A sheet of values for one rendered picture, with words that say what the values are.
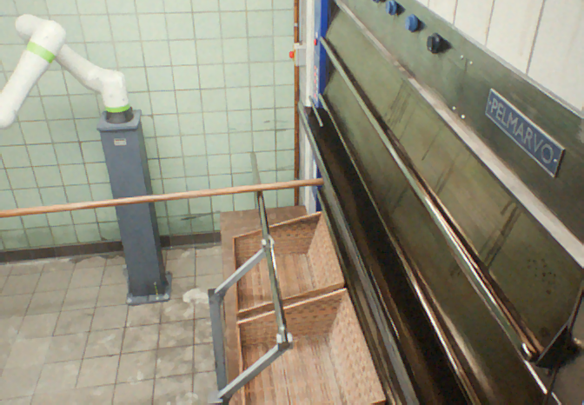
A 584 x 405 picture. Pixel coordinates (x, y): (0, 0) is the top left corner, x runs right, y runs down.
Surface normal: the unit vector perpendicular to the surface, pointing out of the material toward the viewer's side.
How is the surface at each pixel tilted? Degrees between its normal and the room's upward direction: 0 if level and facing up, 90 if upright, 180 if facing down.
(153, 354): 0
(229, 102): 90
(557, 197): 90
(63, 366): 0
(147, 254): 90
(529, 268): 70
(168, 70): 90
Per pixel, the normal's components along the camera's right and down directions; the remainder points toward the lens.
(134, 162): 0.14, 0.51
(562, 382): -0.99, 0.07
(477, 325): -0.93, -0.22
